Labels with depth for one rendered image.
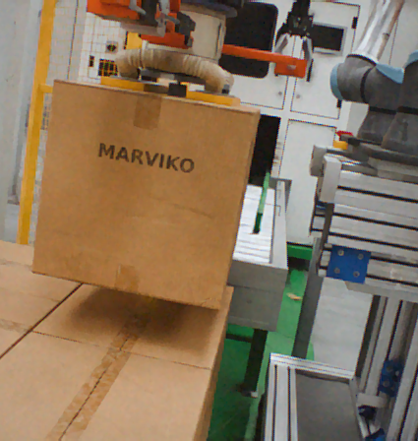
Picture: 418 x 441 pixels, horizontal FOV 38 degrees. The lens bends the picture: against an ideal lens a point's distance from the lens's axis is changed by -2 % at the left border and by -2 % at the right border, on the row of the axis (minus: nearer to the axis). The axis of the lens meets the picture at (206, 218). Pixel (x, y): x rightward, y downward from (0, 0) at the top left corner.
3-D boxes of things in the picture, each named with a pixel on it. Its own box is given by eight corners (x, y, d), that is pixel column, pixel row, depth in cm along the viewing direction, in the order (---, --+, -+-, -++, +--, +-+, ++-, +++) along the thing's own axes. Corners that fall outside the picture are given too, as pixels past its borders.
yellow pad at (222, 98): (203, 99, 163) (206, 81, 162) (239, 105, 162) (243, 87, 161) (184, 99, 129) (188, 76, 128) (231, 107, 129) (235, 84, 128)
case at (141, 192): (105, 219, 184) (124, 85, 176) (236, 243, 182) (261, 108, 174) (30, 273, 126) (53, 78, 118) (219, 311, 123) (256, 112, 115)
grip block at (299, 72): (273, 74, 176) (276, 56, 175) (303, 79, 175) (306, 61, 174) (273, 72, 168) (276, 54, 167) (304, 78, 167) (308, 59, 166)
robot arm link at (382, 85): (394, 109, 175) (403, 63, 172) (356, 103, 184) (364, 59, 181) (414, 114, 183) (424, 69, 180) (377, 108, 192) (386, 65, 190)
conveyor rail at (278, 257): (271, 208, 421) (277, 180, 417) (279, 209, 421) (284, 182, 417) (261, 324, 196) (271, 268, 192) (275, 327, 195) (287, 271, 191)
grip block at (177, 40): (145, 42, 124) (149, 14, 123) (192, 50, 124) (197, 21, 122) (136, 38, 116) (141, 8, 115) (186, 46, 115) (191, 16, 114)
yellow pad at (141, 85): (134, 88, 164) (136, 69, 163) (169, 94, 163) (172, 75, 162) (98, 85, 131) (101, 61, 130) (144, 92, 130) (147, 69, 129)
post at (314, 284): (286, 371, 260) (333, 139, 240) (301, 374, 260) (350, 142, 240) (286, 378, 254) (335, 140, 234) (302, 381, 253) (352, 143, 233)
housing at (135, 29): (127, 31, 103) (131, 5, 102) (166, 37, 102) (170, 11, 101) (116, 27, 96) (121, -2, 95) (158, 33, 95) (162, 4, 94)
